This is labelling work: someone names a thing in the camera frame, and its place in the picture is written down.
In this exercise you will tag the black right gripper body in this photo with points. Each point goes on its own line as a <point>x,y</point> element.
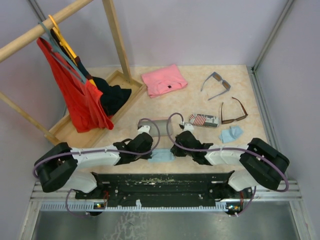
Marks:
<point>180,152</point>

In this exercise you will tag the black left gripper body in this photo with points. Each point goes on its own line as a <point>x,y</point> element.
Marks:
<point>144,156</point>

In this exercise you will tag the light blue cleaning cloth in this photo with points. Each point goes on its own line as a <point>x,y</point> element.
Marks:
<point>161,155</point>

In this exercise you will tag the pink glasses case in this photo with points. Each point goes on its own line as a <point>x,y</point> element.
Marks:
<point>157,127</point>

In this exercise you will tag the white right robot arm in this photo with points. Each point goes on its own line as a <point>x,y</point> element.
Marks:
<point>262,164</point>

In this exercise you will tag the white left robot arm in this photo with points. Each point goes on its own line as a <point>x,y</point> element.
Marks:
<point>60,166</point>

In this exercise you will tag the tortoiseshell brown sunglasses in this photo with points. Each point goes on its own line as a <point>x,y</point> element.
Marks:
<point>233,112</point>

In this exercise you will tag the flag newspaper print glasses case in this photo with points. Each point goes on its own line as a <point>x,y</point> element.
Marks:
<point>204,120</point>

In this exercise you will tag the dark navy garment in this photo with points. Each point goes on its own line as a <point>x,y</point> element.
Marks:
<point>113,96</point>

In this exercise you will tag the folded pink shirt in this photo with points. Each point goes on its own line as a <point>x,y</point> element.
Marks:
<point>163,81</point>

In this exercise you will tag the red hanging shirt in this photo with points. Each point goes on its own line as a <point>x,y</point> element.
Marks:
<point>82,100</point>

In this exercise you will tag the yellow hanger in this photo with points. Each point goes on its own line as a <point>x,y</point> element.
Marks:
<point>68,51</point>

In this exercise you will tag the grey blue hanger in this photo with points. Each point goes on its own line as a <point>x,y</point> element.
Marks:
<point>56,49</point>

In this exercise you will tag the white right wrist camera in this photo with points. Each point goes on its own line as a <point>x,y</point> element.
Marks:
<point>186,127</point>

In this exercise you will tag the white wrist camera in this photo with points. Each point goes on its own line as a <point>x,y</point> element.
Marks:
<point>186,127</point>
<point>144,129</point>

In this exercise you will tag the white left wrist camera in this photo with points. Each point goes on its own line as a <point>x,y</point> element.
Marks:
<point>144,129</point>

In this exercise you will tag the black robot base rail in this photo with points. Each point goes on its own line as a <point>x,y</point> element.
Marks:
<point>167,192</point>

